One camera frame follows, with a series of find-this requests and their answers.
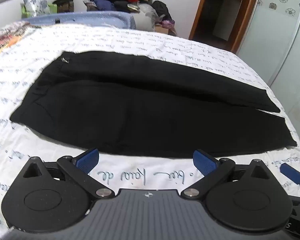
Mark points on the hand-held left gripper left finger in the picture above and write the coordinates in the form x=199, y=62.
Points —
x=88, y=160

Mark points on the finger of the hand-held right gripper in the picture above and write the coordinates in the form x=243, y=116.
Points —
x=292, y=173

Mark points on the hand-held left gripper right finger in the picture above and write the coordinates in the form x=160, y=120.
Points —
x=205, y=161

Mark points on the black pants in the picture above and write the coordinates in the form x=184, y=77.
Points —
x=140, y=110

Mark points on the white script-printed bed sheet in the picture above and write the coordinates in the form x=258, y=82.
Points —
x=165, y=45

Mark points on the frosted floral wardrobe door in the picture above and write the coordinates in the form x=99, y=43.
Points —
x=277, y=30

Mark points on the colourful zebra floral blanket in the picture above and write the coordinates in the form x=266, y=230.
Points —
x=5, y=37

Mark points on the black garment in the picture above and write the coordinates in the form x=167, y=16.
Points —
x=162, y=10

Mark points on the green box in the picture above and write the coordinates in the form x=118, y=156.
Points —
x=52, y=7

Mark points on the dark bag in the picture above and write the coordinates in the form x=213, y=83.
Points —
x=63, y=3

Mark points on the pile of clothes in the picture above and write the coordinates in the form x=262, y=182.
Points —
x=120, y=3

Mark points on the floral pillow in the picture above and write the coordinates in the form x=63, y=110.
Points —
x=36, y=3

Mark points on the wooden door frame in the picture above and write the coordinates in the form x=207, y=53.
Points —
x=202, y=7

